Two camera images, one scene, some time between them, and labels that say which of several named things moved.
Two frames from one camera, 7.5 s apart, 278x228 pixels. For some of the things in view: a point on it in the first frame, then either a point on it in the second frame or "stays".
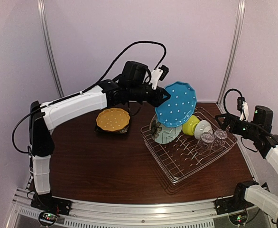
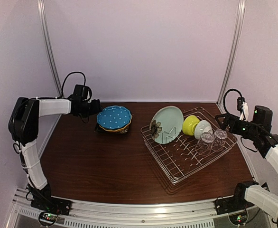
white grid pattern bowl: [201, 127] stays
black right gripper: [227, 122] stays
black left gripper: [156, 99] → [96, 108]
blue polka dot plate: [180, 106] → [114, 117]
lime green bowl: [189, 128] stays
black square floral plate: [125, 130] stays
